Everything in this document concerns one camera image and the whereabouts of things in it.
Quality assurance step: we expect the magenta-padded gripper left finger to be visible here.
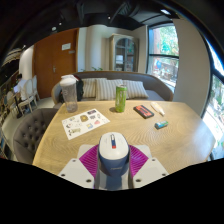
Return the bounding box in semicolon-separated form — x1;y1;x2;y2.
58;144;100;190

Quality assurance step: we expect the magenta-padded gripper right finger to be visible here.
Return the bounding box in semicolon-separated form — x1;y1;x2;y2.
128;144;169;189

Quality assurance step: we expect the white and blue computer mouse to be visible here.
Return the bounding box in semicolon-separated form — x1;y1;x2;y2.
97;132;131;178

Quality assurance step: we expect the small teal eraser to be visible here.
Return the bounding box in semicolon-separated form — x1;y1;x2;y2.
154;120;169;130

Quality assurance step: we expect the white sticker sheet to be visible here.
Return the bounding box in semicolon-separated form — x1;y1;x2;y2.
61;108;111;141

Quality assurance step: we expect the grey tufted armchair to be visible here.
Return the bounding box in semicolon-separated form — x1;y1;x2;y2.
12;107;60;165

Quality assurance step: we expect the black and red flat box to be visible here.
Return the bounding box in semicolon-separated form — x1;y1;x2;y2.
133;104;155;120

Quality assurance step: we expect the white tube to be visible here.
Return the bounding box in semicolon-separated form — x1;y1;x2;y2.
149;101;166;117

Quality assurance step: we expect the clear shaker bottle white lid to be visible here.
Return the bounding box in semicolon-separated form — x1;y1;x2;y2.
59;74;79;114

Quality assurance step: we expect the green drink can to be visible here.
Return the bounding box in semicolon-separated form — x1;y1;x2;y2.
114;84;128;114

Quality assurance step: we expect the black and red backpack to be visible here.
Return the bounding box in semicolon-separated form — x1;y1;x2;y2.
59;75;85;103

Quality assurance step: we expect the striped cushion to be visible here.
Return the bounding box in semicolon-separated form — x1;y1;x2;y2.
80;77;108;99
121;79;150;100
94;78;124;102

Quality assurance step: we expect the grey curved sofa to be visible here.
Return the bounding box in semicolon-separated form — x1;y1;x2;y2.
50;70;174;105

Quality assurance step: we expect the large side window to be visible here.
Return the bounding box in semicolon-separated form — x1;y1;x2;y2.
201;43;224;161

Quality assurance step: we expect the group of dining chairs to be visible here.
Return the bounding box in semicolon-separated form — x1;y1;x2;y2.
0;74;40;118

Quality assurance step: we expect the person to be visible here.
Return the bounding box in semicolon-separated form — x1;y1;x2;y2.
12;73;28;101

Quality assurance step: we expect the brown wooden door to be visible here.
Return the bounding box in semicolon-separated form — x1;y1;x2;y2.
32;28;80;99

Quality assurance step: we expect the black-framed window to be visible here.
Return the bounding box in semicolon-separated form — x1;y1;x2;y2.
146;23;181;93

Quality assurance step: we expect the glass-door cabinet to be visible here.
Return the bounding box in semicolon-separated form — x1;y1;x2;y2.
109;33;140;73

